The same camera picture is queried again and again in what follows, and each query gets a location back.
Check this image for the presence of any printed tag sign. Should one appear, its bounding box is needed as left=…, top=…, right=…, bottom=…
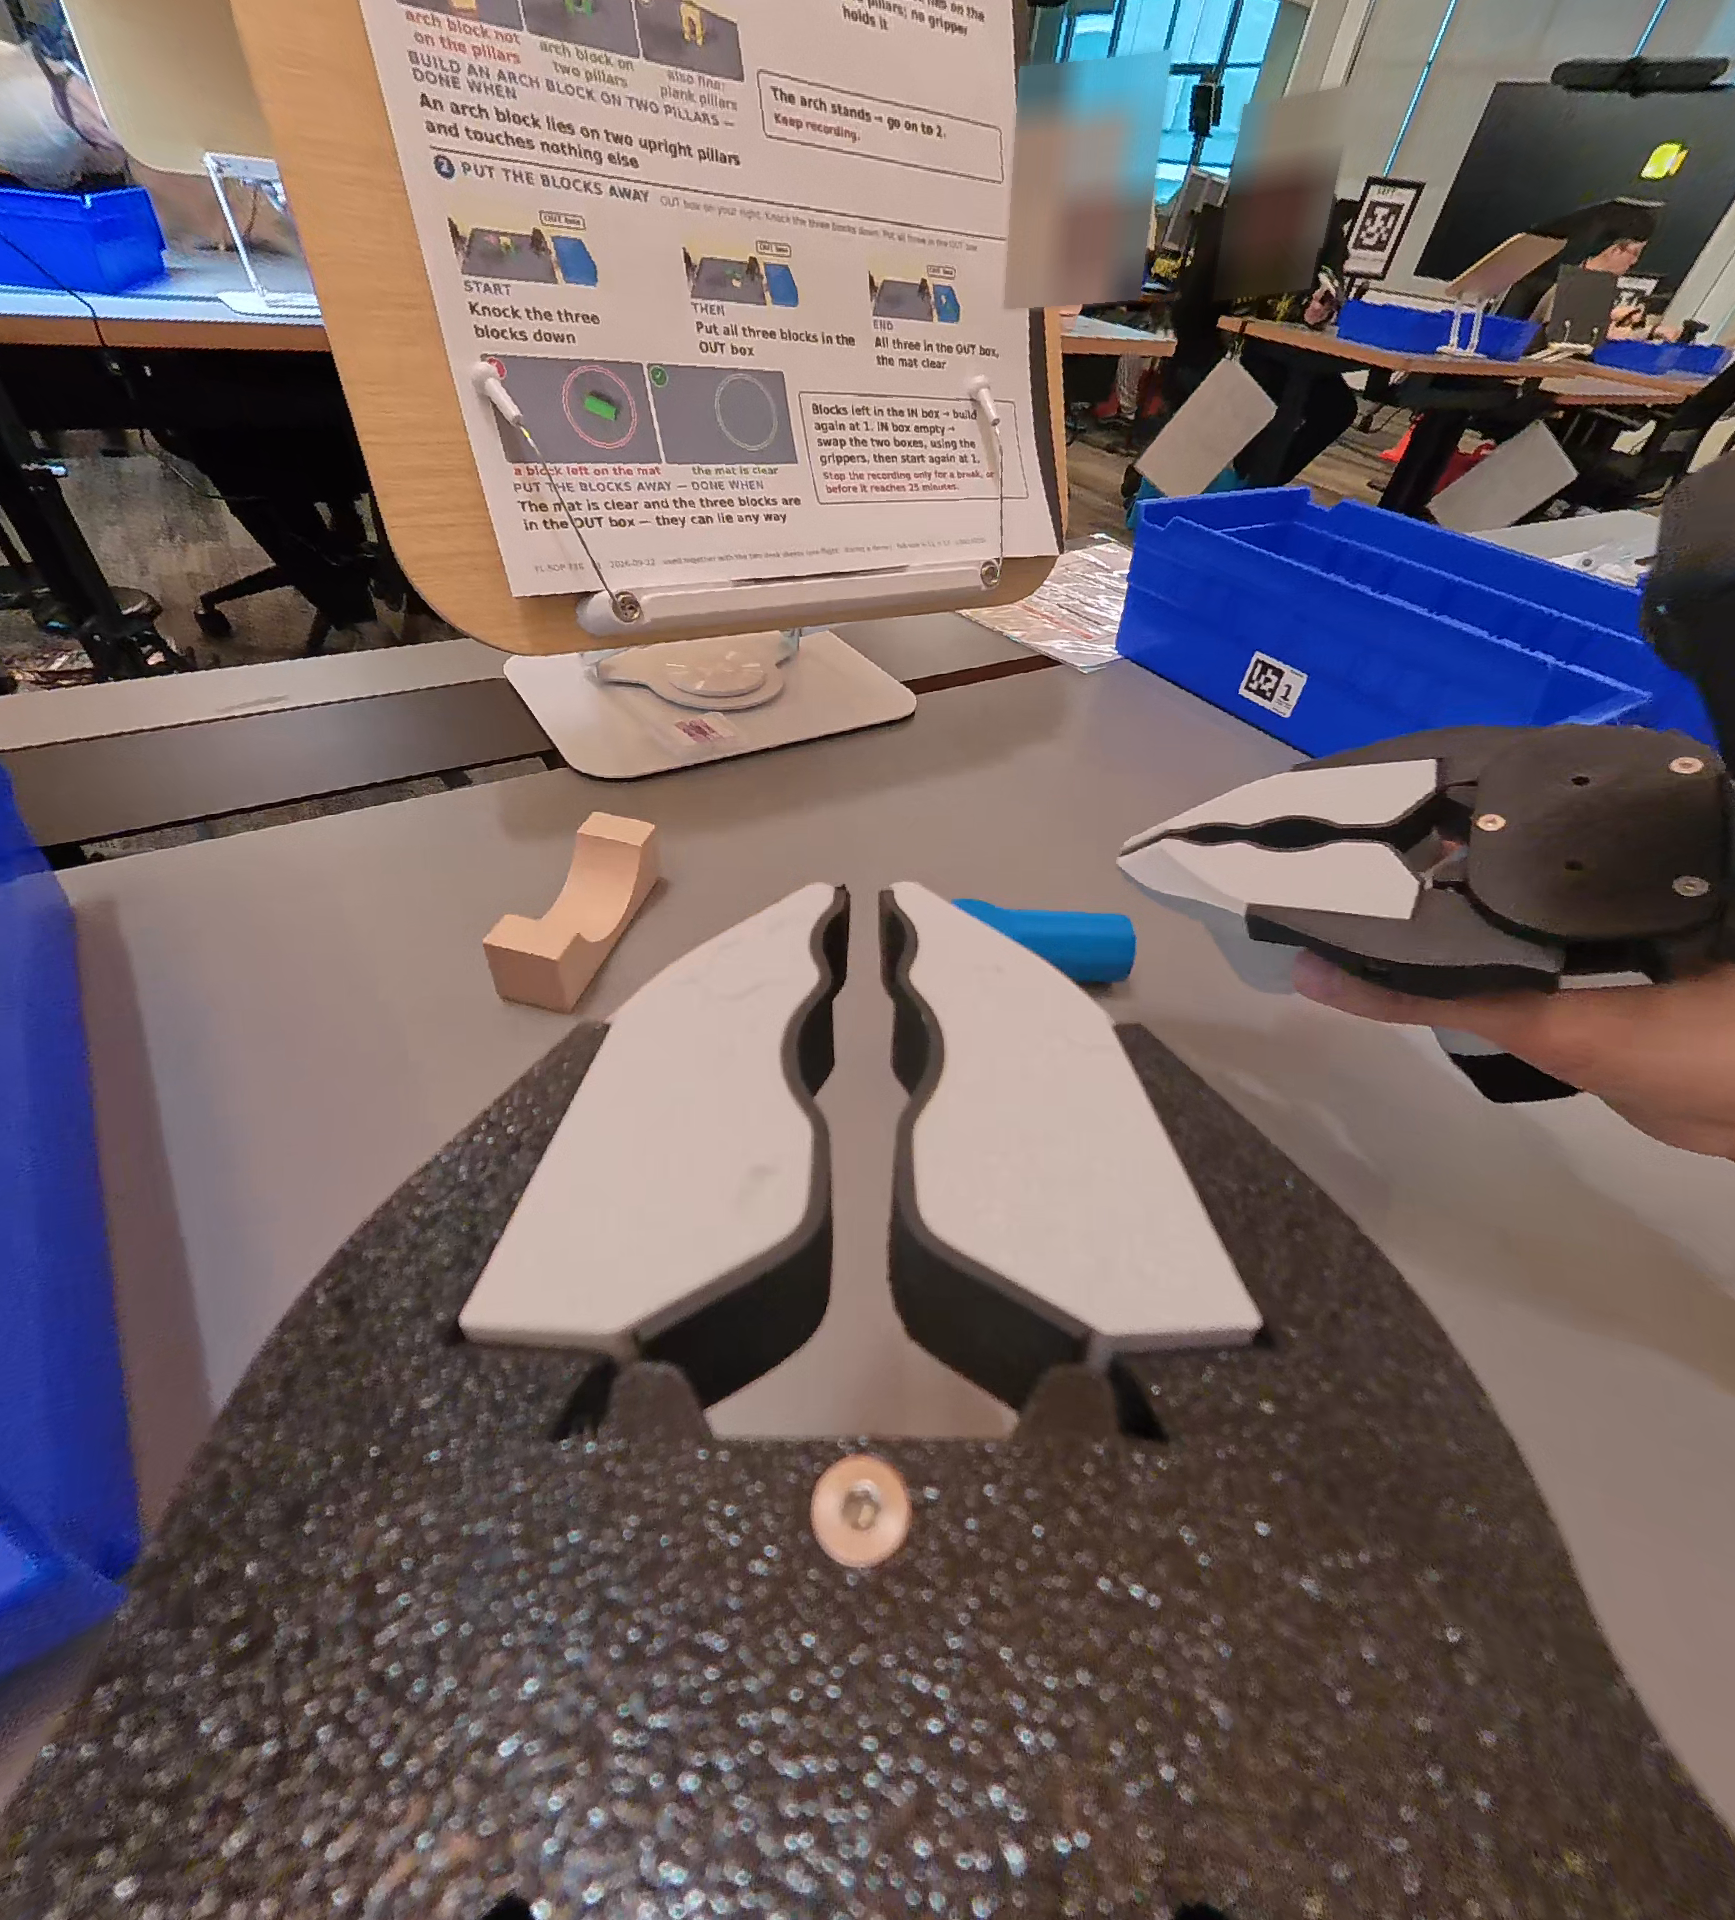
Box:
left=1347, top=174, right=1425, bottom=281

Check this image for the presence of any wooden office table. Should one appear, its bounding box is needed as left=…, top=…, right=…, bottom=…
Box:
left=1215, top=312, right=1735, bottom=407
left=0, top=245, right=336, bottom=353

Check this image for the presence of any black tripod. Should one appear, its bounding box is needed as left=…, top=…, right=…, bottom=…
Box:
left=0, top=194, right=186, bottom=678

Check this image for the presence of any grey board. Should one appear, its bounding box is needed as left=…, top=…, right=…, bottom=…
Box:
left=1425, top=420, right=1583, bottom=536
left=1139, top=353, right=1279, bottom=499

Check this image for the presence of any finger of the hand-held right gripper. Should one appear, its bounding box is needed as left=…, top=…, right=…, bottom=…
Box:
left=1115, top=828, right=1433, bottom=995
left=1155, top=754, right=1449, bottom=845

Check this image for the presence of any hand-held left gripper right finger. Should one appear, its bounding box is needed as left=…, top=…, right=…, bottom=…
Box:
left=879, top=882, right=1267, bottom=1411

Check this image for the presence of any printed instruction sheet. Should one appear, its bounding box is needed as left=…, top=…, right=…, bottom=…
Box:
left=358, top=0, right=1063, bottom=601

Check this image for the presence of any wooden document stand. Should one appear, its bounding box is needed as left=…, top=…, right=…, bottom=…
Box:
left=230, top=0, right=1071, bottom=781
left=1443, top=231, right=1577, bottom=323

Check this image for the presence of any wooden arch block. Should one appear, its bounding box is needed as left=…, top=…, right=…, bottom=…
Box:
left=484, top=809, right=659, bottom=1011

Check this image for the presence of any blue cylinder block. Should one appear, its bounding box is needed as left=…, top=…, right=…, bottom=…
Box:
left=951, top=898, right=1139, bottom=988

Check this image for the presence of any clear acrylic stand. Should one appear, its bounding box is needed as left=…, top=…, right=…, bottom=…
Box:
left=202, top=150, right=324, bottom=312

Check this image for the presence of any silver foil bag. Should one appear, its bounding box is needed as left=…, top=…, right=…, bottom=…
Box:
left=957, top=540, right=1141, bottom=672

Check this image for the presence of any person's right hand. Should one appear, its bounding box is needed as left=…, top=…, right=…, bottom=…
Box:
left=1289, top=955, right=1735, bottom=1194

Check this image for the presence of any black webcam bar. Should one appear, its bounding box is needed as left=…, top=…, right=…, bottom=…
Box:
left=1557, top=56, right=1727, bottom=101

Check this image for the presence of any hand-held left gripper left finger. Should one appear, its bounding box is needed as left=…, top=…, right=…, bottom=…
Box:
left=456, top=882, right=851, bottom=1411

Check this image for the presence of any blue bin with tag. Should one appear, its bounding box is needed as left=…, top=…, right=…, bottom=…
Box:
left=1115, top=485, right=1715, bottom=761

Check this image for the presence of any large black monitor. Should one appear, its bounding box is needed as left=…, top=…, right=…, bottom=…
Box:
left=1413, top=82, right=1735, bottom=293

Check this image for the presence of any black office chair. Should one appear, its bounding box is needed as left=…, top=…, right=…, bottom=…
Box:
left=192, top=433, right=412, bottom=649

